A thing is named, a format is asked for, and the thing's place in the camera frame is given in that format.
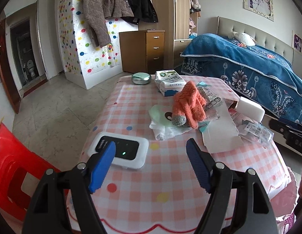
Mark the white portable wifi device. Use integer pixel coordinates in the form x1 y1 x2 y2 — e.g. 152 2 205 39
86 132 149 170

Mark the white sponge block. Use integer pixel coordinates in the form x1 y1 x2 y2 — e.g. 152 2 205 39
235 97 265 123

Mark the dark red door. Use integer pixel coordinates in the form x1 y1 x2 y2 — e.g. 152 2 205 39
0 19 21 114

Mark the wooden wardrobe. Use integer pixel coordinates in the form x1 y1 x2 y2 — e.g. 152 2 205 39
138 0 200 69

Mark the blue floral bedspread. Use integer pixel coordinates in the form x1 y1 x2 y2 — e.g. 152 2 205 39
181 33 302 124

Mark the white tissue pack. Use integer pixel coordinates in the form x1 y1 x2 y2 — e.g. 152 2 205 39
154 70 186 97

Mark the brown drawer cabinet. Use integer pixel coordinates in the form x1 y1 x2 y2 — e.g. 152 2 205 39
119 30 165 74

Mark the pink checkered tablecloth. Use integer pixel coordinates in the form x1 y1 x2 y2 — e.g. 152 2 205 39
80 75 291 233

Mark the white toilet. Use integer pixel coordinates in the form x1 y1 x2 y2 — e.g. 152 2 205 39
27 60 36 78

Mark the framed wedding photo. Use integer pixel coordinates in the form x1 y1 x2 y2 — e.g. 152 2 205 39
244 0 275 22

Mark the brown quilted jacket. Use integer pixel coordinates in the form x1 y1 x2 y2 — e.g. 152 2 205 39
81 0 134 47

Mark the small purple wall picture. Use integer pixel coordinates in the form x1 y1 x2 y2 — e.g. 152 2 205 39
292 31 302 53

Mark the polka dot white cabinet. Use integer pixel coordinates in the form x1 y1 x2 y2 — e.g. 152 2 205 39
55 0 138 89

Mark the pink hanging garment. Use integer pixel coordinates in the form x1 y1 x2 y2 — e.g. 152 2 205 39
190 0 201 12

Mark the green frog plush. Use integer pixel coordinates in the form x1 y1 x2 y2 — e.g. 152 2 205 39
149 105 192 141

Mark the clear plastic wrapper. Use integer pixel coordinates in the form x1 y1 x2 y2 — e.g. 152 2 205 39
228 108 274 148

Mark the white pillow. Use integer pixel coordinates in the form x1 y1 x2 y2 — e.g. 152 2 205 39
228 32 257 46

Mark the orange knit glove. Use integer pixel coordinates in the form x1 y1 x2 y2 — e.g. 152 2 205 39
172 81 207 129

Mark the black coat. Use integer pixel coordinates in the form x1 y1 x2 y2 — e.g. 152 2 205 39
122 0 158 25

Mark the pink frilly trash bin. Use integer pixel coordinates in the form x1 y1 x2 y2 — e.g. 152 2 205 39
271 167 299 234

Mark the white torn paper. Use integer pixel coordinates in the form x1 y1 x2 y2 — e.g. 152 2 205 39
202 104 244 154

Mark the beige upholstered bed frame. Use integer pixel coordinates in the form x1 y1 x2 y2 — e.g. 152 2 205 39
216 16 302 159

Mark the round green tin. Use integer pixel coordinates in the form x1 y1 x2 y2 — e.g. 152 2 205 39
131 72 152 85

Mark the red plastic stool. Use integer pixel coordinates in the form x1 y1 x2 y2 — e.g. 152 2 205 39
0 124 61 222

